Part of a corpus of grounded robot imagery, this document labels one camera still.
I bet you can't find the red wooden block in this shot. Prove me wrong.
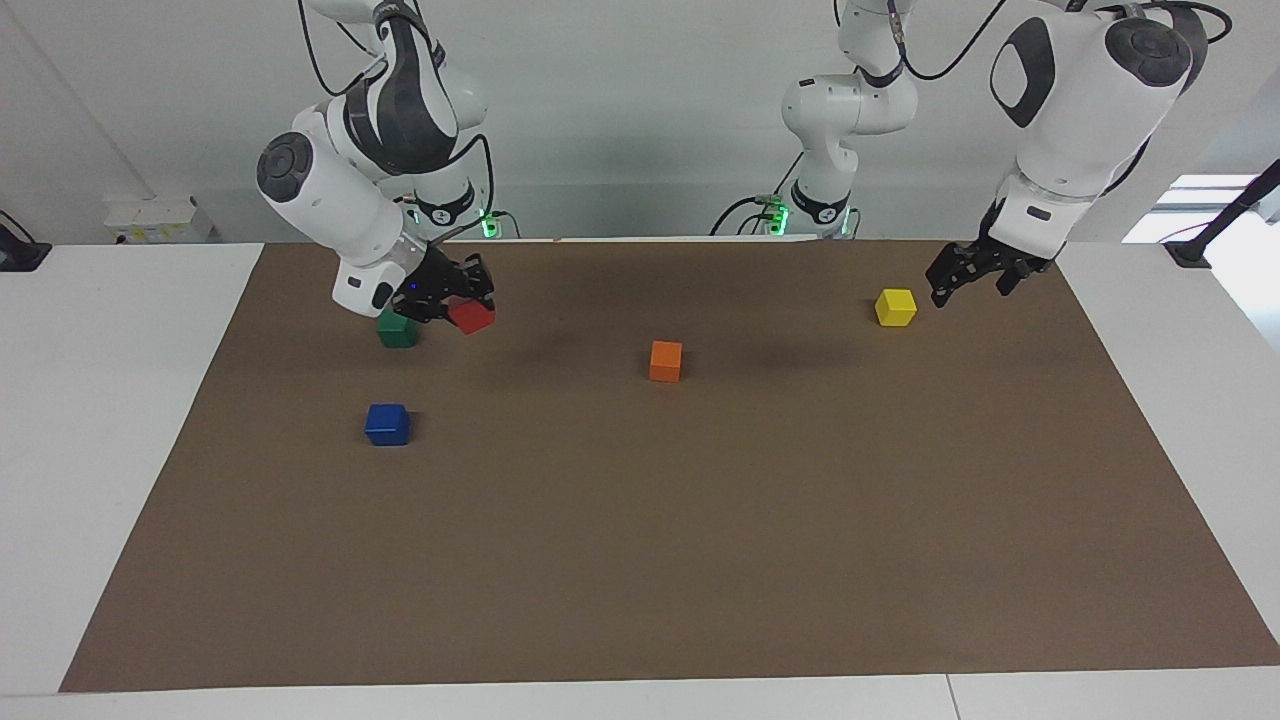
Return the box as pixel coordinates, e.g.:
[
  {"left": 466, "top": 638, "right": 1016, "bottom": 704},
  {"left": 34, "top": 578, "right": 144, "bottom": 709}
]
[{"left": 446, "top": 296, "right": 497, "bottom": 337}]

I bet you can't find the yellow wooden block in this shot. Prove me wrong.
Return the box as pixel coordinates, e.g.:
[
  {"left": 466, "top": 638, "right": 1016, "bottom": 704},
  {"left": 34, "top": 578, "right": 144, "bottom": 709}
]
[{"left": 874, "top": 287, "right": 919, "bottom": 329}]

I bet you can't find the blue wooden block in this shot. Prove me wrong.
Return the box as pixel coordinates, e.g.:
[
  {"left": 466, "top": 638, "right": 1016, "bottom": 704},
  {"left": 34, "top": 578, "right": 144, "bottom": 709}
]
[{"left": 363, "top": 402, "right": 413, "bottom": 448}]

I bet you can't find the black clamp with pole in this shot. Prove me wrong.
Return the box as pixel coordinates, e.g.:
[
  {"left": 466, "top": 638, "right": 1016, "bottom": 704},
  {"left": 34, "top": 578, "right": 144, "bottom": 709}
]
[{"left": 1164, "top": 159, "right": 1280, "bottom": 270}]

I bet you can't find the brown table mat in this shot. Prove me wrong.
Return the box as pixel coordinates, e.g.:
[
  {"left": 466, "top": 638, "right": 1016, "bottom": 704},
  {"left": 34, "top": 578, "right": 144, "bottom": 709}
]
[{"left": 58, "top": 237, "right": 1280, "bottom": 694}]

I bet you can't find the black table clamp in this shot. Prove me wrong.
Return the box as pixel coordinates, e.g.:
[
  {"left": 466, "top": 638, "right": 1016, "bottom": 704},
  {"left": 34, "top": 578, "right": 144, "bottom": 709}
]
[{"left": 0, "top": 209, "right": 54, "bottom": 274}]

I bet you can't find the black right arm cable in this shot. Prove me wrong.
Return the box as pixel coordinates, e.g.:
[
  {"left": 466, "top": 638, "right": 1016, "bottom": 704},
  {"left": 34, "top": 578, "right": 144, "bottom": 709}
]
[{"left": 296, "top": 0, "right": 497, "bottom": 242}]

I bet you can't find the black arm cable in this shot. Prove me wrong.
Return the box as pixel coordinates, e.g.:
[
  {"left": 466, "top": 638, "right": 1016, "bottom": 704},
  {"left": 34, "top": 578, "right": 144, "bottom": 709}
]
[
  {"left": 884, "top": 0, "right": 1234, "bottom": 82},
  {"left": 296, "top": 0, "right": 497, "bottom": 242}
]

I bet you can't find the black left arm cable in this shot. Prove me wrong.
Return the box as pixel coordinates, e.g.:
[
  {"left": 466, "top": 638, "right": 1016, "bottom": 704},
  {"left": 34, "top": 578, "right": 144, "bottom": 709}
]
[{"left": 884, "top": 0, "right": 1234, "bottom": 82}]

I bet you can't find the black base power cable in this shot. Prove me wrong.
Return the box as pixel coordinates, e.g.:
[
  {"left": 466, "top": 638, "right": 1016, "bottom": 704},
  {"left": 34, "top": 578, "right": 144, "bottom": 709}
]
[{"left": 709, "top": 150, "right": 804, "bottom": 238}]

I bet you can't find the white wall socket box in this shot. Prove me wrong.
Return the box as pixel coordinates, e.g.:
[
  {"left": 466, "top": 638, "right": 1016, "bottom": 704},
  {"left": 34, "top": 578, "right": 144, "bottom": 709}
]
[{"left": 102, "top": 195, "right": 215, "bottom": 245}]

